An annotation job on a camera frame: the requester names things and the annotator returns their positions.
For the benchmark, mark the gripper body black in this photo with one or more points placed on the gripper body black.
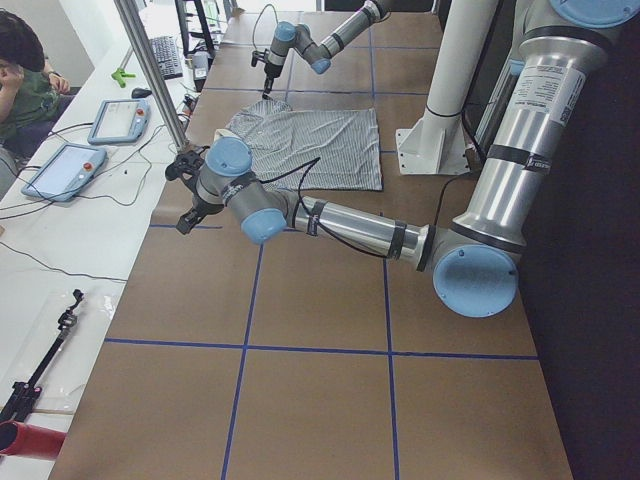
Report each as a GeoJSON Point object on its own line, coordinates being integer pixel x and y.
{"type": "Point", "coordinates": [270, 71]}
{"type": "Point", "coordinates": [200, 205]}

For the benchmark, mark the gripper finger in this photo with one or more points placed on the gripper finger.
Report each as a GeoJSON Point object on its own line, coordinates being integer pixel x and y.
{"type": "Point", "coordinates": [187, 222]}
{"type": "Point", "coordinates": [268, 85]}

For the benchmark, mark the striped polo shirt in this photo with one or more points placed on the striped polo shirt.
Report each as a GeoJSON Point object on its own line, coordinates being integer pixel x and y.
{"type": "Point", "coordinates": [281, 139]}

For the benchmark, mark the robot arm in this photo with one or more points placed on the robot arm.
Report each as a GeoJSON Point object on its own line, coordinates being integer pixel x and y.
{"type": "Point", "coordinates": [556, 45]}
{"type": "Point", "coordinates": [288, 36]}

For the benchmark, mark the black keyboard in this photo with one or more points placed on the black keyboard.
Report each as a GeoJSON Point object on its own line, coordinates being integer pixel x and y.
{"type": "Point", "coordinates": [167, 56]}

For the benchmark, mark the far teach pendant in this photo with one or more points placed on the far teach pendant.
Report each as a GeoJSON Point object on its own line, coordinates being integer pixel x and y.
{"type": "Point", "coordinates": [121, 121]}

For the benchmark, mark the teach pendant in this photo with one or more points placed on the teach pendant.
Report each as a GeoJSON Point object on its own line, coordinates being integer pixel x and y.
{"type": "Point", "coordinates": [121, 121]}
{"type": "Point", "coordinates": [66, 173]}

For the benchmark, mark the near teach pendant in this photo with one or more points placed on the near teach pendant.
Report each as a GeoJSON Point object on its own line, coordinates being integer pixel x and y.
{"type": "Point", "coordinates": [66, 173]}

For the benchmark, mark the black computer mouse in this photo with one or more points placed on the black computer mouse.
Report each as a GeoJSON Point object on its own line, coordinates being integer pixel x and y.
{"type": "Point", "coordinates": [140, 93]}

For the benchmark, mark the green plastic clamp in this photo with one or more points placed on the green plastic clamp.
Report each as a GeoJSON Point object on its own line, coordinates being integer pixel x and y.
{"type": "Point", "coordinates": [120, 76]}

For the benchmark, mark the white mounting column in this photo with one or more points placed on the white mounting column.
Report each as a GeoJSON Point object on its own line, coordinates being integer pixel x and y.
{"type": "Point", "coordinates": [435, 145]}

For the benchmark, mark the seated person green shirt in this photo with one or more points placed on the seated person green shirt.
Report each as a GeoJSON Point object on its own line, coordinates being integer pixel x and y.
{"type": "Point", "coordinates": [33, 95]}

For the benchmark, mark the red cylinder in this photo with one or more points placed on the red cylinder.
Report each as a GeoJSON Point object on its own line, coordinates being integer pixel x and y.
{"type": "Point", "coordinates": [30, 441]}

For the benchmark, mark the aluminium frame post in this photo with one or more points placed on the aluminium frame post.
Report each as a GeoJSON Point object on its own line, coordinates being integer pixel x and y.
{"type": "Point", "coordinates": [140, 43]}

